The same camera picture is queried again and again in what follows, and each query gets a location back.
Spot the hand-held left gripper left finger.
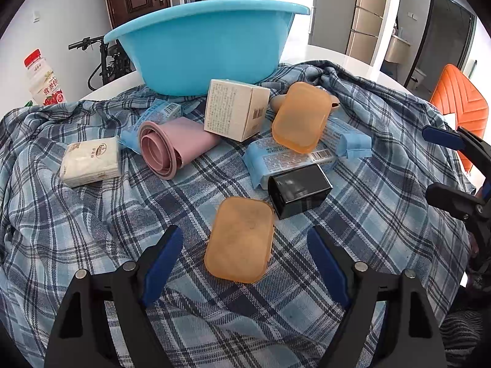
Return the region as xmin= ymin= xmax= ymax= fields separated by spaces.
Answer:
xmin=44 ymin=225 xmax=185 ymax=368

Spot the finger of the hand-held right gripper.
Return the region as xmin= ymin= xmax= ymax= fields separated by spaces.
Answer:
xmin=422 ymin=125 xmax=491 ymax=188
xmin=426 ymin=182 xmax=491 ymax=238

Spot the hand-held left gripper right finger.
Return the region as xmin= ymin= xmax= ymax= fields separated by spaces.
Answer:
xmin=307 ymin=225 xmax=447 ymax=368

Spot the orange soap case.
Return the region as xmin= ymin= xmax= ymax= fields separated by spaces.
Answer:
xmin=204 ymin=196 xmax=275 ymax=284
xmin=272 ymin=82 xmax=334 ymax=155

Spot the blue plastic basin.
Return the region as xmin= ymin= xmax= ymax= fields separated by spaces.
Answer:
xmin=103 ymin=0 xmax=311 ymax=96

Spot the person's right forearm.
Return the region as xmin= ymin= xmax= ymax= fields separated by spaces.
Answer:
xmin=439 ymin=287 xmax=491 ymax=357

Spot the orange chair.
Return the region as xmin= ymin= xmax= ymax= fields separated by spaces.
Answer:
xmin=430 ymin=64 xmax=485 ymax=177

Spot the blue plaid cloth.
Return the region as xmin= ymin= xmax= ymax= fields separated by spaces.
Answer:
xmin=0 ymin=60 xmax=476 ymax=368

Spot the black box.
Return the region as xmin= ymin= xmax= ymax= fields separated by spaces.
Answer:
xmin=267 ymin=163 xmax=334 ymax=220

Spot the blue wet wipe pack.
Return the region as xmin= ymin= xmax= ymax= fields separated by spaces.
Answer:
xmin=120 ymin=98 xmax=183 ymax=150
xmin=324 ymin=117 xmax=373 ymax=160
xmin=243 ymin=135 xmax=339 ymax=190

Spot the dark interior door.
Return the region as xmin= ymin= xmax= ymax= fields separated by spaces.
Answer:
xmin=403 ymin=0 xmax=477 ymax=93

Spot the bathroom sink cabinet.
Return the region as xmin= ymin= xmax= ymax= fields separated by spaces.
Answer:
xmin=385 ymin=34 xmax=412 ymax=64

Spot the white tissue pack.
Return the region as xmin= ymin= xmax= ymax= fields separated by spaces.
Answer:
xmin=59 ymin=137 xmax=121 ymax=188

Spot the pink collapsible cup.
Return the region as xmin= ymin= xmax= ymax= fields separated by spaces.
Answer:
xmin=139 ymin=117 xmax=221 ymax=179

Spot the beige refrigerator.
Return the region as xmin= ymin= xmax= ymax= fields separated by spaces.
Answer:
xmin=309 ymin=0 xmax=391 ymax=66

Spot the beige printed box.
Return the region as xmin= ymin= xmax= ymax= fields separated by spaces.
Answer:
xmin=203 ymin=79 xmax=271 ymax=142

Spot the black bicycle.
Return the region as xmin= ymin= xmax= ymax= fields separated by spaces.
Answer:
xmin=68 ymin=35 xmax=137 ymax=92

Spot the milk bottle with red cap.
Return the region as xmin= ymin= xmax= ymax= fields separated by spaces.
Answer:
xmin=24 ymin=48 xmax=68 ymax=106

